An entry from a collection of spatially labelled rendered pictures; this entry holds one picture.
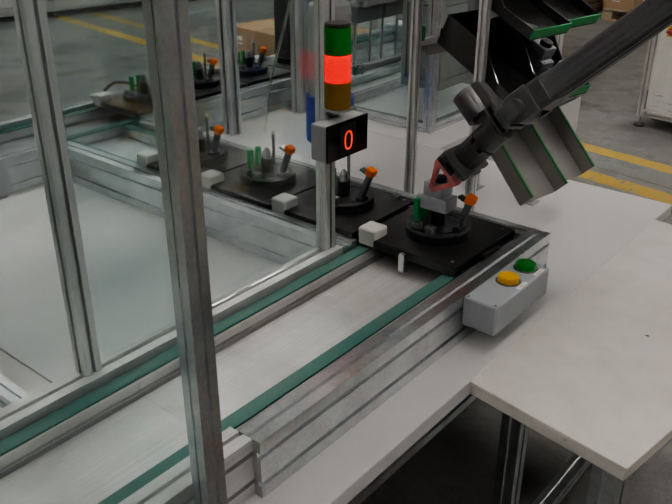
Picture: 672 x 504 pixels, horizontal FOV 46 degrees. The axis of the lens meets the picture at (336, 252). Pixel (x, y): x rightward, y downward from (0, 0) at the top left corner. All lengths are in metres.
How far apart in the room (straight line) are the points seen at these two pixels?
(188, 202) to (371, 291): 0.79
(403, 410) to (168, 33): 0.79
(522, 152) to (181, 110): 1.22
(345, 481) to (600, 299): 0.76
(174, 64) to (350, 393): 0.65
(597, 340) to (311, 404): 0.64
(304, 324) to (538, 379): 0.43
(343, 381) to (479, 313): 0.35
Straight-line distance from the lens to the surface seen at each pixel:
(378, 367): 1.29
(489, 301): 1.46
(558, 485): 2.29
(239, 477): 1.14
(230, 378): 1.32
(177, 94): 0.79
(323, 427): 1.23
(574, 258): 1.89
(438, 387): 1.40
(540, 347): 1.54
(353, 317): 1.47
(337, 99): 1.48
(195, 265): 0.86
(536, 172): 1.90
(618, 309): 1.71
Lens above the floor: 1.67
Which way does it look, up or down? 26 degrees down
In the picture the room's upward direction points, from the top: straight up
